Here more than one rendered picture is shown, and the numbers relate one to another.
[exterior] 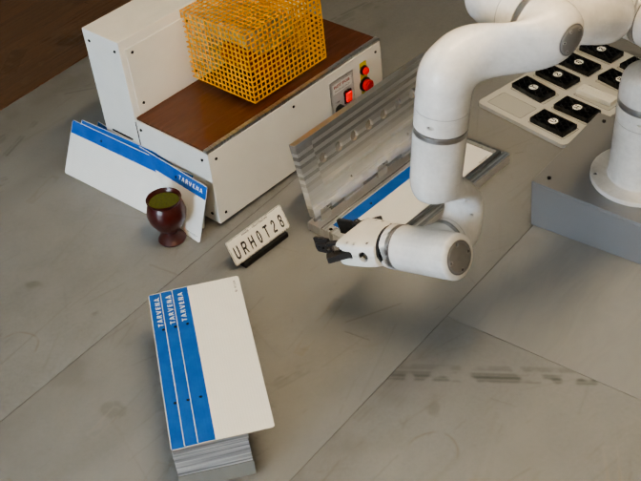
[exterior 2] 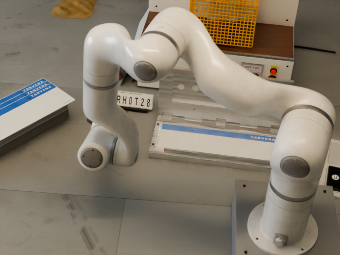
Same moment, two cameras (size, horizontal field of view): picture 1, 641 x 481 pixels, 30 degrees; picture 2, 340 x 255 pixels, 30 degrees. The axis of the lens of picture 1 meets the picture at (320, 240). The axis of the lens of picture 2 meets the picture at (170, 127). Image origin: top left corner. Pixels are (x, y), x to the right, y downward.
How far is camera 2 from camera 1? 1.60 m
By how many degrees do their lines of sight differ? 38
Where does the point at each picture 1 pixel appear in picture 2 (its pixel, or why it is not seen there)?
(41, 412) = not seen: outside the picture
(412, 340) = (96, 192)
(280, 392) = (29, 158)
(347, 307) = not seen: hidden behind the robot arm
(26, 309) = (37, 54)
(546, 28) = (130, 51)
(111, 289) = (67, 73)
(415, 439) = (21, 222)
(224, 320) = (39, 109)
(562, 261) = (208, 231)
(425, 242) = (88, 138)
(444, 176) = (86, 103)
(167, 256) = not seen: hidden behind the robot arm
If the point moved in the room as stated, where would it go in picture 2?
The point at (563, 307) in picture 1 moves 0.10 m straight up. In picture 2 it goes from (165, 247) to (167, 223)
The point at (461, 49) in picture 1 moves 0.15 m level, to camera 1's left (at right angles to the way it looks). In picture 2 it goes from (100, 33) to (66, 6)
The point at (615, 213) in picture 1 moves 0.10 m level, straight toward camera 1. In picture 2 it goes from (236, 229) to (203, 239)
